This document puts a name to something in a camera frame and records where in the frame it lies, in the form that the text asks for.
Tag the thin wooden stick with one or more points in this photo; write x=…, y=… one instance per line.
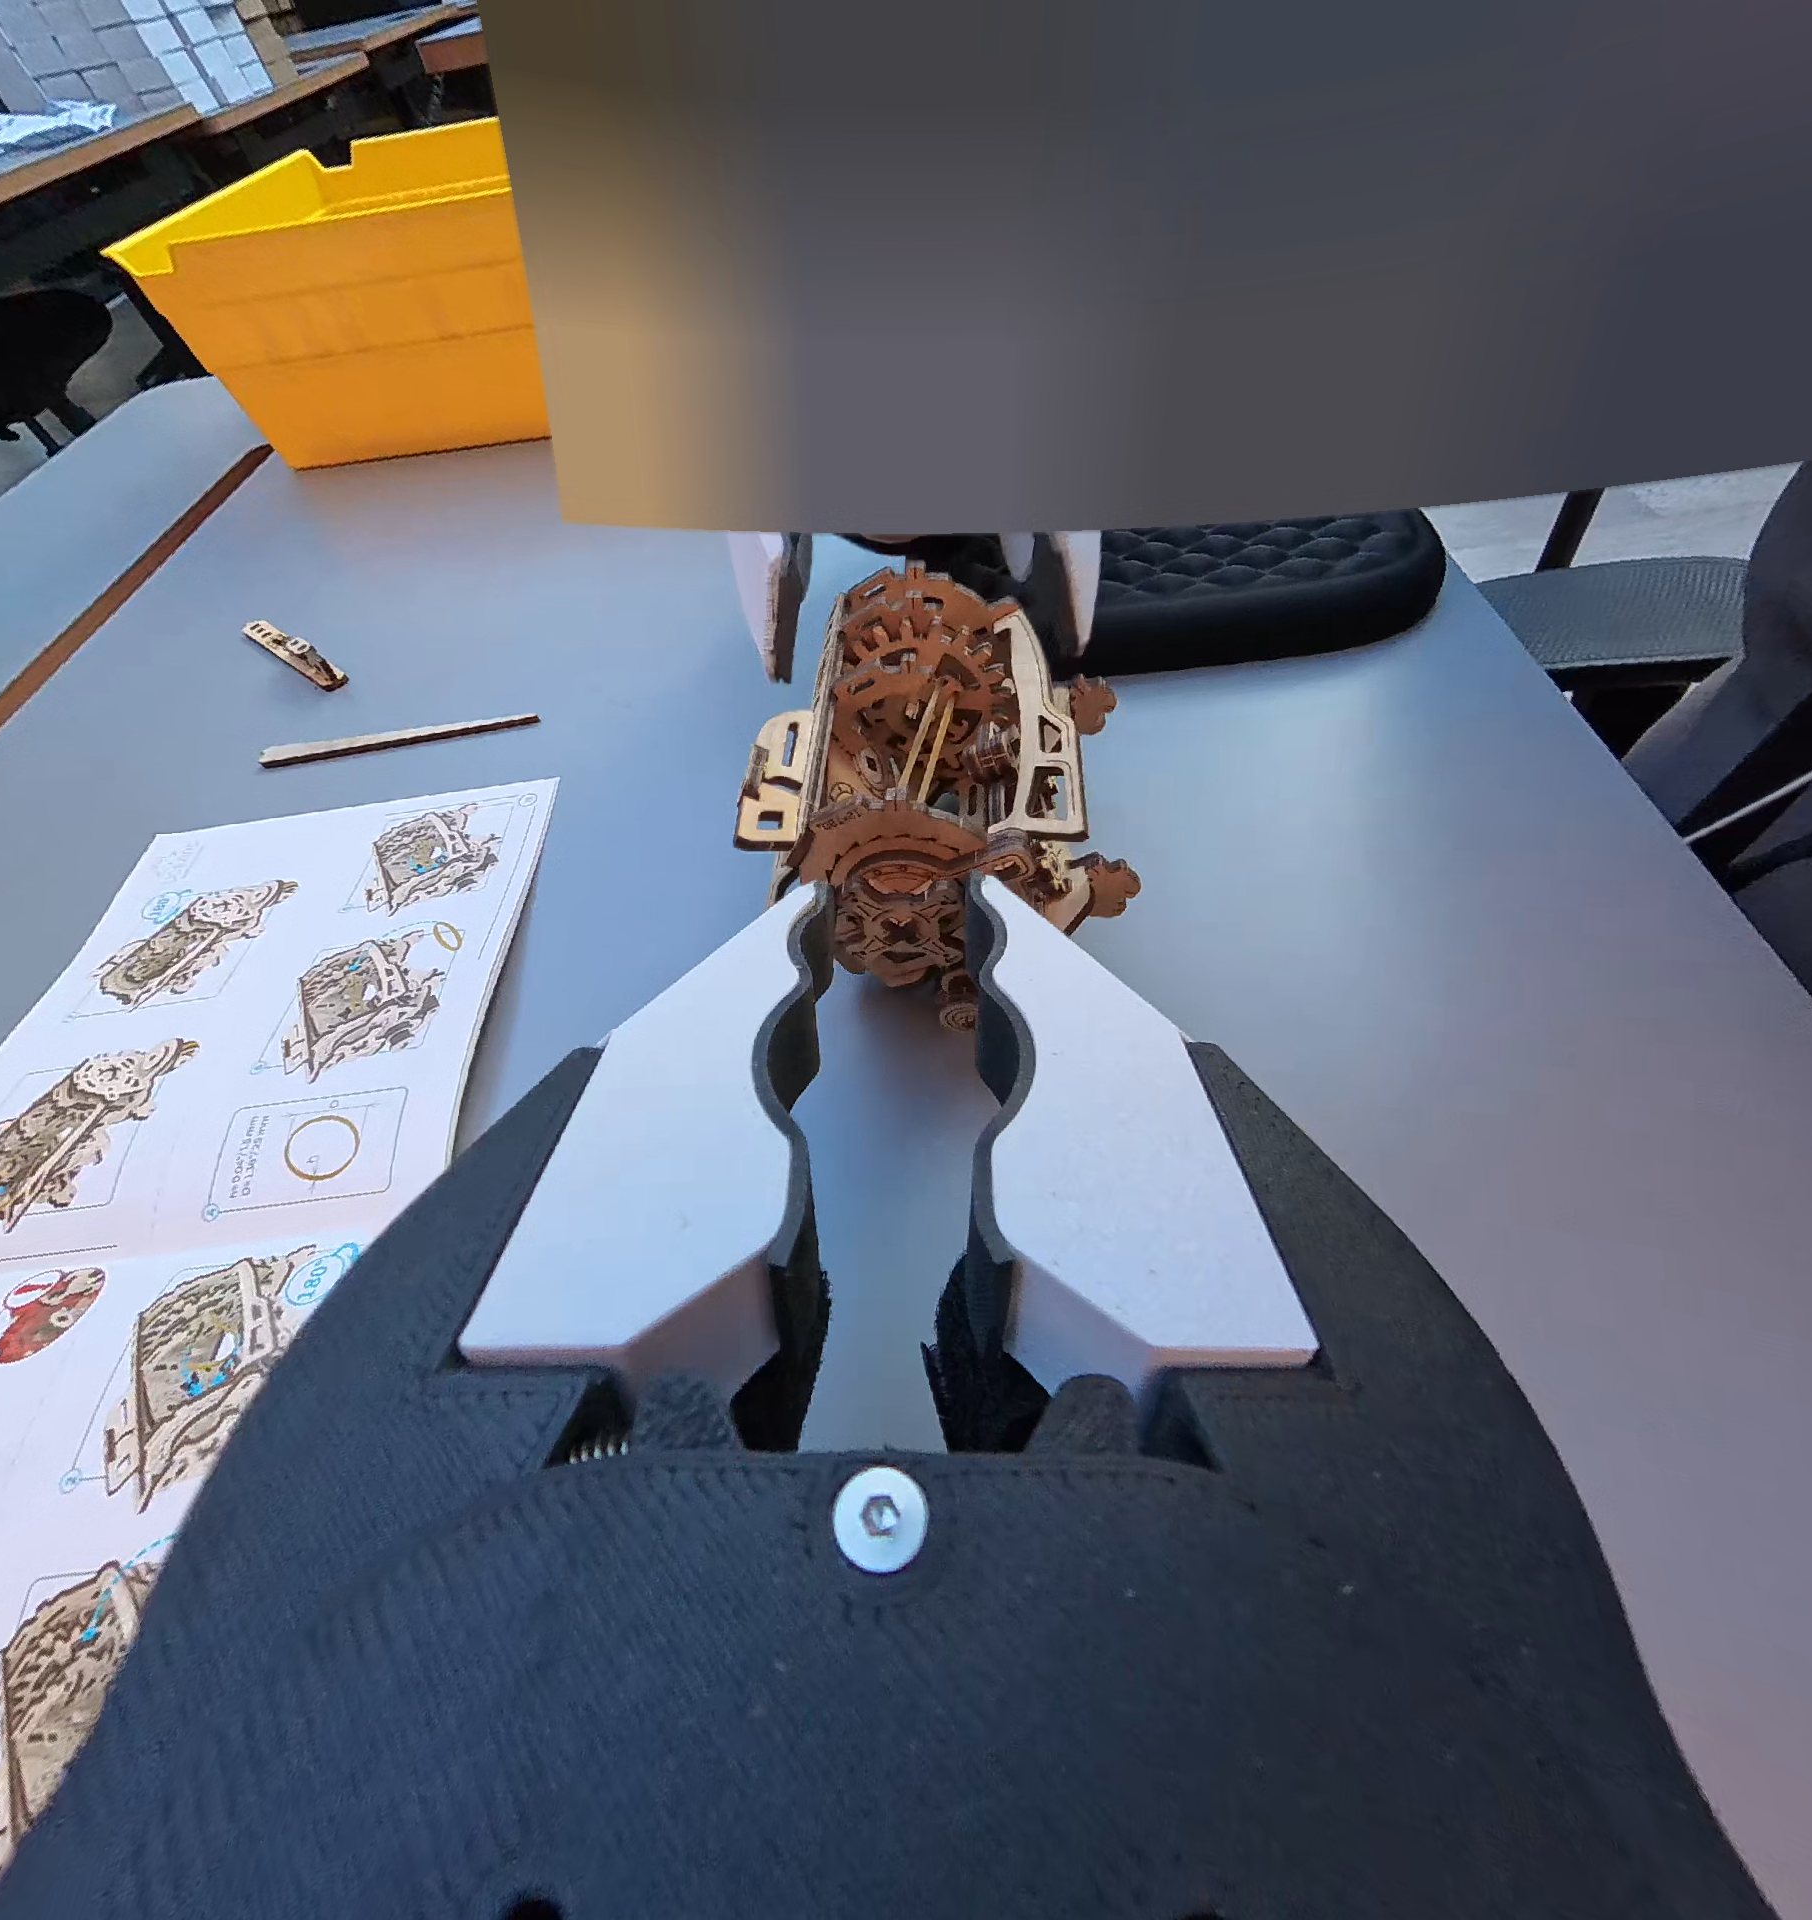
x=396, y=743

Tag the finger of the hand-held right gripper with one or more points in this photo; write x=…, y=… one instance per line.
x=1078, y=581
x=758, y=581

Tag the wooden mechanical model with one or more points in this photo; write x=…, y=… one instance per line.
x=920, y=722

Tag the small wooden model part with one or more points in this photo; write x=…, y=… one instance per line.
x=297, y=653

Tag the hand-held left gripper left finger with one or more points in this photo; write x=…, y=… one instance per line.
x=640, y=1200

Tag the person's dark clothing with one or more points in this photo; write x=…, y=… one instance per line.
x=1811, y=626

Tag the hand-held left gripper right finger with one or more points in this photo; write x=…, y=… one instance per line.
x=1145, y=1200

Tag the wood-edged grey desk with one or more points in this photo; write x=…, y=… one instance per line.
x=169, y=129

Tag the illustrated instruction booklet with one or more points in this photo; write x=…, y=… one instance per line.
x=249, y=1049

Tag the stack of small white boxes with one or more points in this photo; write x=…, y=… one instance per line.
x=95, y=48

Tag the clear plastic bags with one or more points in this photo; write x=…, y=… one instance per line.
x=19, y=132

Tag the yellow plastic bin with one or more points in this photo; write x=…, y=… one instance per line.
x=369, y=329

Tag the black quilted office chair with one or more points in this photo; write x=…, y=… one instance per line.
x=1265, y=597

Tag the dark chair armrest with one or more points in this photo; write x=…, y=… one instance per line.
x=1611, y=618

